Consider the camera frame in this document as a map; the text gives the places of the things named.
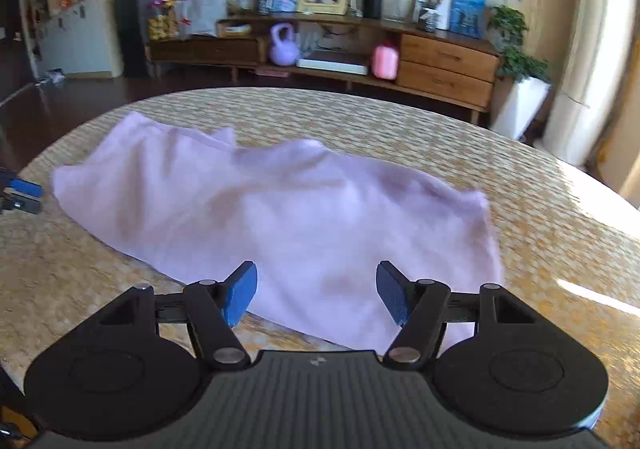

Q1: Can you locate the lilac sweatshirt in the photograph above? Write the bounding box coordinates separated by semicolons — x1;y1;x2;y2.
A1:
52;112;503;351

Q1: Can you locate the gold lace tablecloth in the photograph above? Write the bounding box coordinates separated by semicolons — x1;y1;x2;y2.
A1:
1;87;639;448

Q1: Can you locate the jar of yellow snacks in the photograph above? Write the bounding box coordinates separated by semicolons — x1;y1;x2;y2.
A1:
148;0;179;41

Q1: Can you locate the long wooden TV cabinet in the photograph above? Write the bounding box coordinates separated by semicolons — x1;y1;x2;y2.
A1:
149;13;500;122

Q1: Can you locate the pink small case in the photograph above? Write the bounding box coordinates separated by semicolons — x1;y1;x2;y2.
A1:
371;42;399;81

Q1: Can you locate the tall potted green plant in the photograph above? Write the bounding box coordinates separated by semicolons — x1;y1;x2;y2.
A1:
487;0;576;140

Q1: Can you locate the white flat box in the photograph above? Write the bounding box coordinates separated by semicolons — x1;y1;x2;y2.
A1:
296;52;369;76

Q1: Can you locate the white gift bag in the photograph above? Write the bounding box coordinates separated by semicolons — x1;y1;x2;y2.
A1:
175;0;227;39

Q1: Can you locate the purple kettlebell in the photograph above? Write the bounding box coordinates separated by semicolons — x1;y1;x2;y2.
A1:
269;22;300;67

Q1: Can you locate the blue painting canvas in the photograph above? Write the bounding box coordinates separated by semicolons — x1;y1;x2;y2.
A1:
449;0;486;40

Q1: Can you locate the black cylindrical speaker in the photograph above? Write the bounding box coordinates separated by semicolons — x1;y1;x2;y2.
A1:
362;0;384;20

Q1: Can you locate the white standing air conditioner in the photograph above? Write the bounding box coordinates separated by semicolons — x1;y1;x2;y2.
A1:
541;0;637;168

